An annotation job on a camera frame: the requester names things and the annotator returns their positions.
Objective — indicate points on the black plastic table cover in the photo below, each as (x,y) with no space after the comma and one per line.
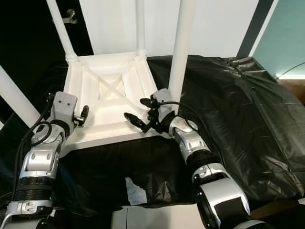
(243,119)

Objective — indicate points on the brown wooden furniture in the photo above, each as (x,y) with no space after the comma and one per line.
(293,88)

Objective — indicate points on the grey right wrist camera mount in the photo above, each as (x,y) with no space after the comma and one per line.
(163,97)

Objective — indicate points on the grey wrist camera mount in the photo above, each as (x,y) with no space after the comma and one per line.
(65,107)
(163,97)

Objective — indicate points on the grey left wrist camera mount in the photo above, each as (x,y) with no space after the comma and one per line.
(65,107)

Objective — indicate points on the black door frame post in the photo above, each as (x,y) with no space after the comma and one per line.
(255,28)

